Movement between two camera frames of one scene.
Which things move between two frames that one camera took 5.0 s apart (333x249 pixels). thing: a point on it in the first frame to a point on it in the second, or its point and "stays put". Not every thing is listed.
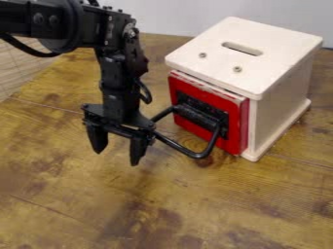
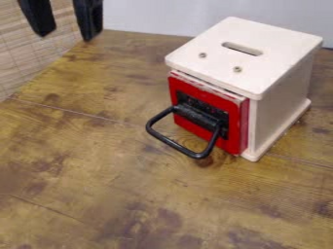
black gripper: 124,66 to 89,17
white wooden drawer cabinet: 263,62 stays put
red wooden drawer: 211,91 stays put
